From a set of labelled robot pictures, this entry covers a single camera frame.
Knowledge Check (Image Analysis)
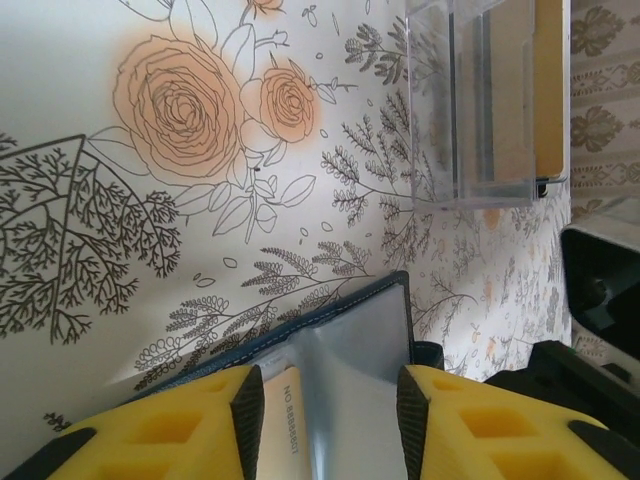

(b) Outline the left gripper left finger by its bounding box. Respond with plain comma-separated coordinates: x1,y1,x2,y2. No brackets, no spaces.
0,363,265,480

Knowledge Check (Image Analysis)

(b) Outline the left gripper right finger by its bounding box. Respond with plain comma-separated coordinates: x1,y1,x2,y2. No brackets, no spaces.
396,363,640,480

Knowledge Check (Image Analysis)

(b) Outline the cream numbered card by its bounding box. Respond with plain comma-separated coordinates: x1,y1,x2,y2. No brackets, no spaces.
262,366,312,480

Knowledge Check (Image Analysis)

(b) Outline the dark blue card holder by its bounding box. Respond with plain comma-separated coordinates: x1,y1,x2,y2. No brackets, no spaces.
130,269,445,480

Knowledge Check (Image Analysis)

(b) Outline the gold plastic card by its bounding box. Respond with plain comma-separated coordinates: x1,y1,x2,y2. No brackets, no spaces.
532,0,570,179

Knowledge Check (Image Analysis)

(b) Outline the beige plastic card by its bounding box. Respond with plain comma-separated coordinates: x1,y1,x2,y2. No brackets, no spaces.
492,0,539,182

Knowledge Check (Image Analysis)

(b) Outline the clear acrylic card box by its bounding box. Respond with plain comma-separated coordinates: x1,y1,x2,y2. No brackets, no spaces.
404,0,572,212

